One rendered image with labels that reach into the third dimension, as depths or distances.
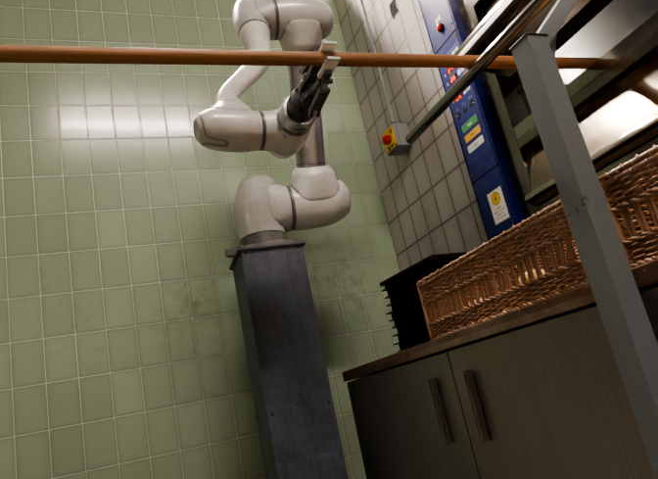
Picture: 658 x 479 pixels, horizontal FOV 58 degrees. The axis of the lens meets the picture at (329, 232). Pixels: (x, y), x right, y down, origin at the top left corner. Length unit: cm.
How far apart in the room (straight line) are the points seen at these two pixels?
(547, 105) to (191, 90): 193
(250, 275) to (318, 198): 36
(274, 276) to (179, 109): 102
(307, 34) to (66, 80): 107
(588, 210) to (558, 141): 11
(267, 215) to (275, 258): 15
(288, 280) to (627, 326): 118
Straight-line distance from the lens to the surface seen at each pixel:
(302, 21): 199
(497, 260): 120
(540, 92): 94
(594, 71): 170
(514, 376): 114
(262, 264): 183
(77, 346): 223
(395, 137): 239
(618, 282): 87
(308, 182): 195
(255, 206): 192
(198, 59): 123
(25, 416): 222
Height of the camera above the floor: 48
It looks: 16 degrees up
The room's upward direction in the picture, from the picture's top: 12 degrees counter-clockwise
